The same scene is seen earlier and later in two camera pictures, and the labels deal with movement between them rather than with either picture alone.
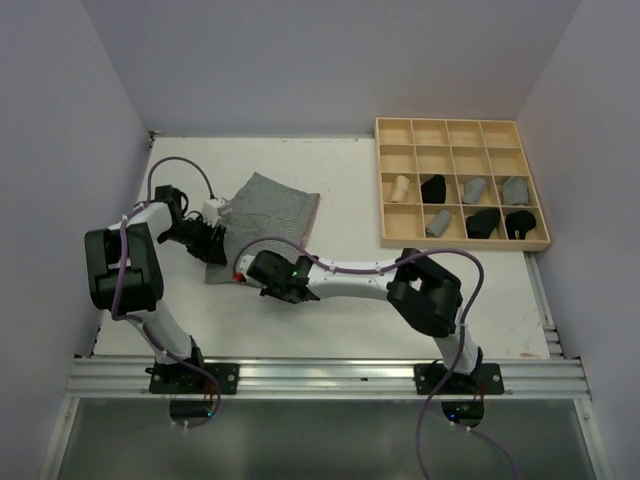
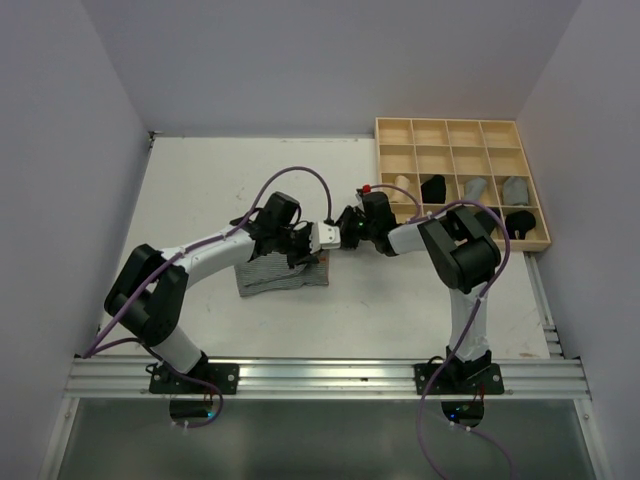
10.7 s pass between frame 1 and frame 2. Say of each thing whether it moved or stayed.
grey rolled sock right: stayed
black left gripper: moved
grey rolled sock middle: stayed
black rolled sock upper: stayed
